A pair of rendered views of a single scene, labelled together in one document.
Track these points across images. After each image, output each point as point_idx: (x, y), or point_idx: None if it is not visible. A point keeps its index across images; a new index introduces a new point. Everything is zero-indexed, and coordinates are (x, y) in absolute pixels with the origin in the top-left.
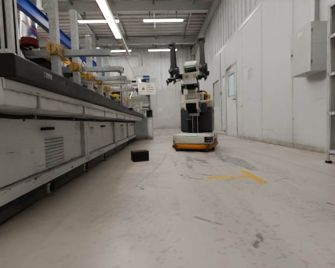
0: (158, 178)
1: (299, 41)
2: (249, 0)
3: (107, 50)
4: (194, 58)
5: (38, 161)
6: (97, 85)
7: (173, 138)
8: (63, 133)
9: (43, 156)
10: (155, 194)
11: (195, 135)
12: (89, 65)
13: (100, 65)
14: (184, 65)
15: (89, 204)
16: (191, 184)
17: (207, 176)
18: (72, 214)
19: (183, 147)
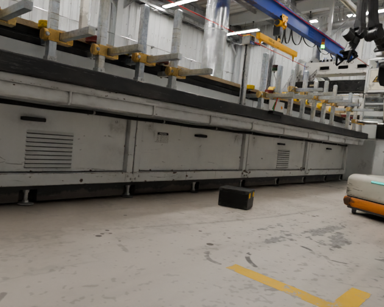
0: (161, 234)
1: None
2: None
3: (22, 2)
4: None
5: (7, 158)
6: (184, 68)
7: (347, 183)
8: (74, 130)
9: (21, 153)
10: (83, 247)
11: None
12: (99, 32)
13: (141, 32)
14: None
15: (8, 225)
16: (169, 260)
17: (238, 264)
18: None
19: (364, 206)
